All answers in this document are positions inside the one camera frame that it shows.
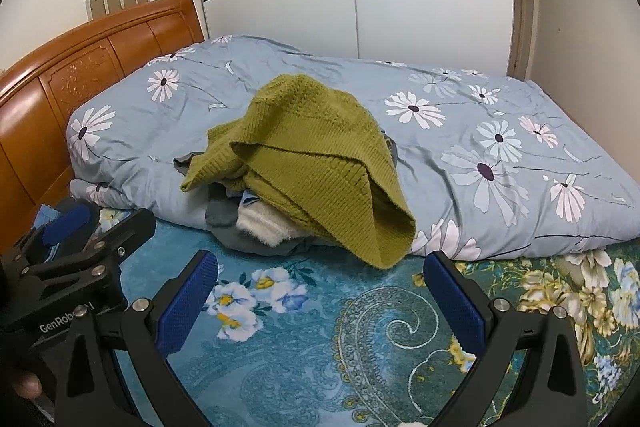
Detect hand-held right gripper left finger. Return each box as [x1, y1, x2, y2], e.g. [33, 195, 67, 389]
[54, 250, 219, 427]

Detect beige door frame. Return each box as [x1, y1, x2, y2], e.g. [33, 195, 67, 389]
[509, 0, 540, 80]

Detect person's left hand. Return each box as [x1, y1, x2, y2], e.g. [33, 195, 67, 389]
[12, 369, 44, 402]

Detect olive green knit sweater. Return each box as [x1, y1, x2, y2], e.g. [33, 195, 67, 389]
[181, 74, 417, 270]

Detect light blue cloth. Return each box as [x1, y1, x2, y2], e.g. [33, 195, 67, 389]
[32, 204, 63, 230]

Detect blue-grey floral duvet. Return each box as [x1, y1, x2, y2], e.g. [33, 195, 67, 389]
[66, 34, 640, 258]

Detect wooden headboard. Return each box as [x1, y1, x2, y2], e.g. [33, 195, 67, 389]
[0, 0, 207, 253]

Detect cream fluffy garment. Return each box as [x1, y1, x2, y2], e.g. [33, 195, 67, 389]
[236, 202, 289, 248]

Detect grey garment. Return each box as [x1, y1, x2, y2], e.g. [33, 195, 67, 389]
[205, 194, 321, 258]

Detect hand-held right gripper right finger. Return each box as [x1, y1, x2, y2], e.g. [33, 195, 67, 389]
[424, 250, 591, 427]

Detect teal floral bedsheet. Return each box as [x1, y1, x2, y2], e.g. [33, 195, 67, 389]
[95, 206, 640, 427]

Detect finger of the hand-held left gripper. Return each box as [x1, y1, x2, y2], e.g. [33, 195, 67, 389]
[20, 202, 97, 260]
[85, 208, 158, 275]

